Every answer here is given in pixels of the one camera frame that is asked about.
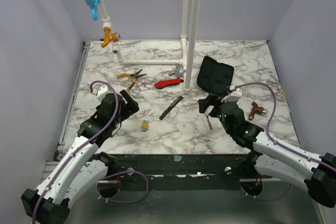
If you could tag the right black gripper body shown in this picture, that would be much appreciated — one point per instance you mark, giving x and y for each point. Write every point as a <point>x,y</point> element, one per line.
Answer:
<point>210,100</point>

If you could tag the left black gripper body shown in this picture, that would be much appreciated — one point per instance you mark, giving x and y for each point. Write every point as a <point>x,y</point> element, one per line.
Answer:
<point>127,110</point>

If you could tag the black fabric tool case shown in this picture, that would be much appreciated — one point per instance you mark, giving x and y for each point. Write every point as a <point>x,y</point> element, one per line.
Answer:
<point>214,77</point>

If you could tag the silver thinning scissors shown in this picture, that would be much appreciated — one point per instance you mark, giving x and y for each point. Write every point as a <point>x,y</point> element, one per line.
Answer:
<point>209,122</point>

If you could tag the yellow grey hair clips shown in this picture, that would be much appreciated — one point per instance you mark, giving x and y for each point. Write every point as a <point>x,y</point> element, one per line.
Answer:
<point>145,126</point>

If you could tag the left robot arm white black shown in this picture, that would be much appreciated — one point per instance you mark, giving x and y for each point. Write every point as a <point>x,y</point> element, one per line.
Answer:
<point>81,167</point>

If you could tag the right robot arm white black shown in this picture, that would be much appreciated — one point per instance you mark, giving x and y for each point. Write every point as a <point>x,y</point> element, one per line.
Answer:
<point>274,157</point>

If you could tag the black hair comb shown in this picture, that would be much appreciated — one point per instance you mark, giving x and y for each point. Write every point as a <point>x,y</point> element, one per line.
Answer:
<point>170,107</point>

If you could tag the red utility knife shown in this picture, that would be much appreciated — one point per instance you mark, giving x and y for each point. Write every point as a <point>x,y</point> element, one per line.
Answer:
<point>168,83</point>

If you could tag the brown faucet tap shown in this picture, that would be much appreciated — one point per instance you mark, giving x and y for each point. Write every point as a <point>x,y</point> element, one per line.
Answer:
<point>256,109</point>

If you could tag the orange faucet tap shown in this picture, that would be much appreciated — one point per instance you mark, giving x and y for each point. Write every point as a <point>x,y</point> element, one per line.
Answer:
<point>109,37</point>

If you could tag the blue faucet tap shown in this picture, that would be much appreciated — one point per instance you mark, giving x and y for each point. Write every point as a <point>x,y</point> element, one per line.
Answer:
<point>93,5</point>

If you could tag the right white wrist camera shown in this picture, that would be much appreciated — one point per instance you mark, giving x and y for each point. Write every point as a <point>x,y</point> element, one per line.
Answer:
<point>234,94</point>

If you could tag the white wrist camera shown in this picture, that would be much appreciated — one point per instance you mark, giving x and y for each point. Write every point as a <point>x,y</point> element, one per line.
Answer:
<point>101,92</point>
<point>234,94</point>

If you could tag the yellow handled pliers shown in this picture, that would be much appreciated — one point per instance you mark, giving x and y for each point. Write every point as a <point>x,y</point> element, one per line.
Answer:
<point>134,77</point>

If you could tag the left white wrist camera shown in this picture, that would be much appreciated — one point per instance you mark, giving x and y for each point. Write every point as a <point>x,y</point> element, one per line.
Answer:
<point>101,92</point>

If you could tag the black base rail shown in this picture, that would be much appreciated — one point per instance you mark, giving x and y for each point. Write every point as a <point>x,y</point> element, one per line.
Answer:
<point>164,172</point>

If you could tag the white PVC pipe frame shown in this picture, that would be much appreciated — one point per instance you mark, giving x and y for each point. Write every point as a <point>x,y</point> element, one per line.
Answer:
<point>188,41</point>

